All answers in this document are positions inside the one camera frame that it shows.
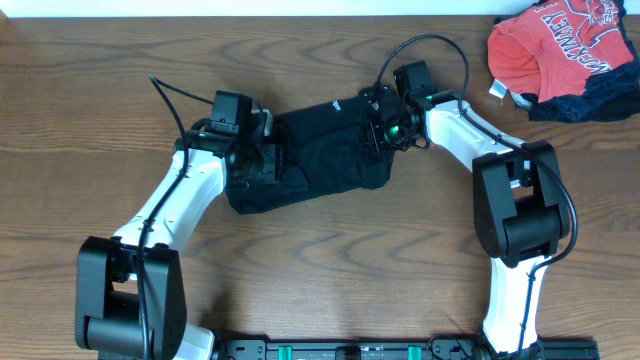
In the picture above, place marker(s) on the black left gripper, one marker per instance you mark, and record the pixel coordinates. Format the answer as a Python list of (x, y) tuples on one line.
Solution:
[(275, 165)]

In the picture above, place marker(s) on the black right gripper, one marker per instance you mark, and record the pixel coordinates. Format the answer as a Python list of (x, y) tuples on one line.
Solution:
[(378, 125)]

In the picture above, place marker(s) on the black t-shirt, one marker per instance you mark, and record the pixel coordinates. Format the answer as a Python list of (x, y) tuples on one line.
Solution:
[(326, 149)]

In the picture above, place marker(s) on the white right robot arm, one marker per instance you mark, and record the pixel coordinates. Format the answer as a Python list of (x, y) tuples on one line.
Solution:
[(521, 206)]

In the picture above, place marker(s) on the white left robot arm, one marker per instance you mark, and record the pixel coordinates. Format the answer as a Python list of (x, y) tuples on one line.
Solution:
[(130, 298)]

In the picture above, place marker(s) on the red printed t-shirt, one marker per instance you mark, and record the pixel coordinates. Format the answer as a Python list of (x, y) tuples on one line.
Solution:
[(553, 48)]

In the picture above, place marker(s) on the dark navy garment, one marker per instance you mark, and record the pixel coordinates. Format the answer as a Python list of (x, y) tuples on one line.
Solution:
[(600, 95)]

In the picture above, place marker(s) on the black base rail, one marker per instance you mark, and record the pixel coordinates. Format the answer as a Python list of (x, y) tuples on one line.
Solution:
[(439, 348)]

